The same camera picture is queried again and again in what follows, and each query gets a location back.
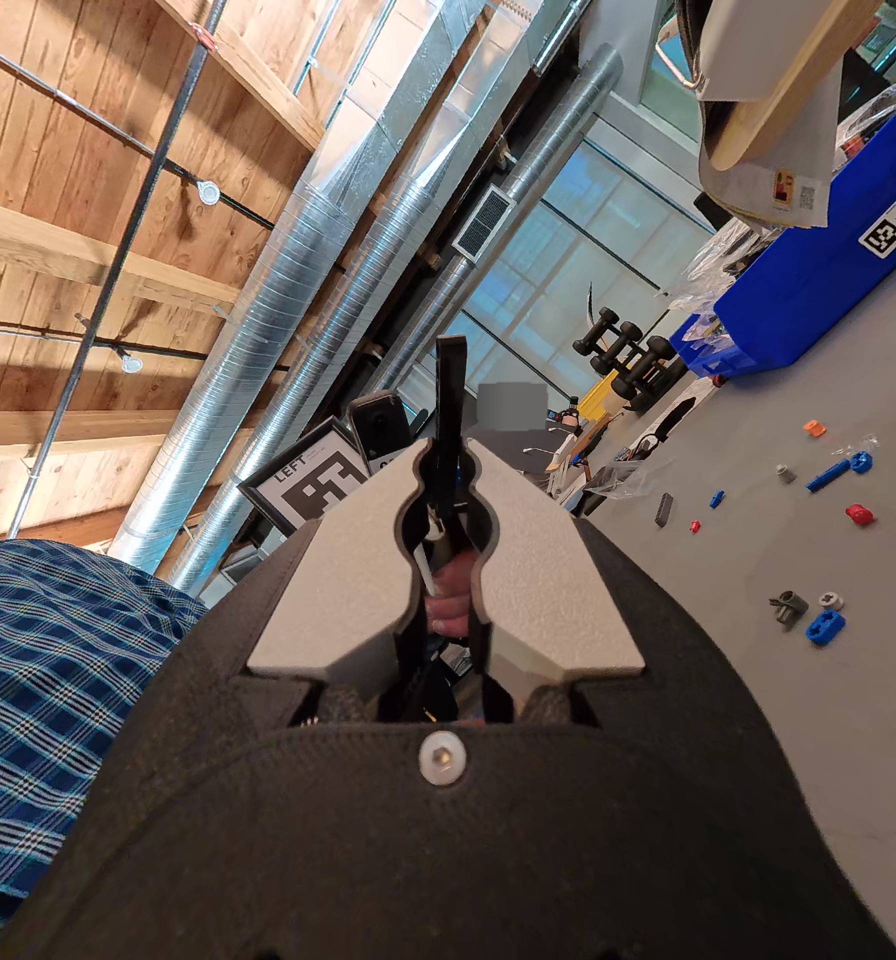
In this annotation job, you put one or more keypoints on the white vent grille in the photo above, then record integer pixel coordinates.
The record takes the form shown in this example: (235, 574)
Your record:
(483, 223)

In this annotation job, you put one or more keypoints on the white ceiling spotlight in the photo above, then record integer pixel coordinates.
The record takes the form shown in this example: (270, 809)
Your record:
(208, 192)
(129, 365)

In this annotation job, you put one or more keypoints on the black dumbbell rack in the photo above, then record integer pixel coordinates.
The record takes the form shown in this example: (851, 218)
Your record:
(628, 352)

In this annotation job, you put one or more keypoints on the white framed sign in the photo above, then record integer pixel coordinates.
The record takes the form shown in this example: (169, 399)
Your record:
(305, 487)

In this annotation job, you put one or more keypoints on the small blue plastic bin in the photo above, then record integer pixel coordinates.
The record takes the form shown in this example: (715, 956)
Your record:
(718, 360)

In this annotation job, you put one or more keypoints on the person's left hand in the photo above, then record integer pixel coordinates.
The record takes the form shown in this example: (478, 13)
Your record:
(448, 592)

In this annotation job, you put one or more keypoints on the grey holed lego beam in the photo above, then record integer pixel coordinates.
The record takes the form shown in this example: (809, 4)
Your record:
(664, 510)

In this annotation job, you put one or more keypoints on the yellow plastic bin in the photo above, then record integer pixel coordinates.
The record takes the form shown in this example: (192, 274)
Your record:
(598, 401)

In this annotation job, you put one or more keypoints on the clear plastic bag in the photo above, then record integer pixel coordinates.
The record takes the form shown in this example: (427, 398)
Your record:
(628, 480)

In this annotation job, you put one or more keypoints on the thin silver spiral duct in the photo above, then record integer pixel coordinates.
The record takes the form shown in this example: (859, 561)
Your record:
(560, 135)

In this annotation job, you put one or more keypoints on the black holed lego beam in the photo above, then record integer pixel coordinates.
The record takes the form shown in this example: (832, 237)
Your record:
(450, 390)

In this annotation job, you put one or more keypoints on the dark grey lego connector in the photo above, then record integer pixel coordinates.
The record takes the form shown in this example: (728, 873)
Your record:
(789, 606)

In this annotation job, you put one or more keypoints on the white lego bush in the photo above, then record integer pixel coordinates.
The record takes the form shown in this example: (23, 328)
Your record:
(831, 600)

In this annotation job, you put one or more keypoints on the clear lego piece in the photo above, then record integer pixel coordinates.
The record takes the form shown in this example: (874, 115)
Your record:
(853, 444)

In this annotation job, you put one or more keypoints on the grey ceiling pipe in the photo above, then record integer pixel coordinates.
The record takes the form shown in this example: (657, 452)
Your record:
(204, 36)

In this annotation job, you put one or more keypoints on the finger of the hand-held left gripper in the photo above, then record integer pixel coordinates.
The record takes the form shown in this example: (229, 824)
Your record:
(426, 570)

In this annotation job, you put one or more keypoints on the light grey lego connector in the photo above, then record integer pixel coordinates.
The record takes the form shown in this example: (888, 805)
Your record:
(786, 473)

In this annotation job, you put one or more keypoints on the large silver air duct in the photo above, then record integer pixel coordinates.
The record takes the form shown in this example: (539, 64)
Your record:
(343, 330)
(253, 315)

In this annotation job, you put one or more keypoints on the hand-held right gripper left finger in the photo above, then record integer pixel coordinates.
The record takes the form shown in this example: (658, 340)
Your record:
(320, 592)

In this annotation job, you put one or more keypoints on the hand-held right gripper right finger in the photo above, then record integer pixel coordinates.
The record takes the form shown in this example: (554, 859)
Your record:
(560, 592)

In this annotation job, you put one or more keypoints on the orange lego connector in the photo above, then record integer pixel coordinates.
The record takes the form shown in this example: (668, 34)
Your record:
(815, 428)

